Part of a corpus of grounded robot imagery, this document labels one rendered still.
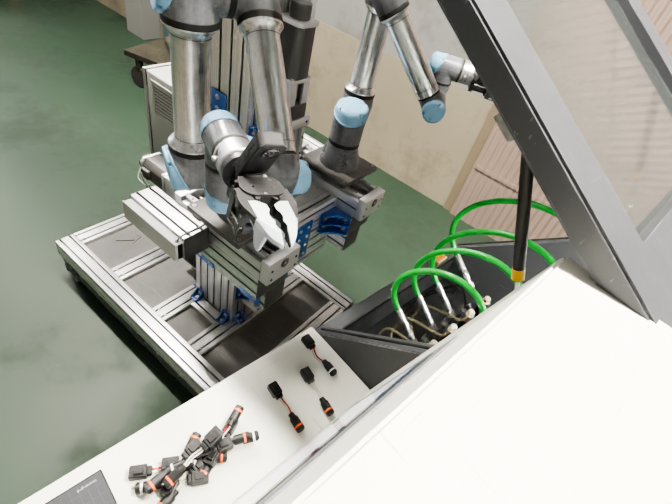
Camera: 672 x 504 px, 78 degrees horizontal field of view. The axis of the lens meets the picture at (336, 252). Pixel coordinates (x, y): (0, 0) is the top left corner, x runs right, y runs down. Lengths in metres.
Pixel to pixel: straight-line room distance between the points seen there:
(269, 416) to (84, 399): 1.30
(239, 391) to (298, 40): 0.91
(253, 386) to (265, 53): 0.71
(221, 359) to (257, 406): 0.97
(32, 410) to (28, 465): 0.22
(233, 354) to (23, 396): 0.86
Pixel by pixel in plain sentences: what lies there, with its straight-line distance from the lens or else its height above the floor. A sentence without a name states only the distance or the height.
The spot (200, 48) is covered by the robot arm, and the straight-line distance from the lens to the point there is 0.99.
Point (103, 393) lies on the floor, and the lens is 2.14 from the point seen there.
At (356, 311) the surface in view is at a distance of 1.19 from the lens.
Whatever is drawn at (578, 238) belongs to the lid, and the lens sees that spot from 0.58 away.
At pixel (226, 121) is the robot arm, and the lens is 0.81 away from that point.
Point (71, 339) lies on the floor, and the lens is 2.33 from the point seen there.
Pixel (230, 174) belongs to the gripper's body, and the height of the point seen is 1.44.
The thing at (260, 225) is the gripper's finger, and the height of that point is 1.46.
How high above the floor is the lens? 1.85
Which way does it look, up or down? 42 degrees down
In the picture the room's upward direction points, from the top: 17 degrees clockwise
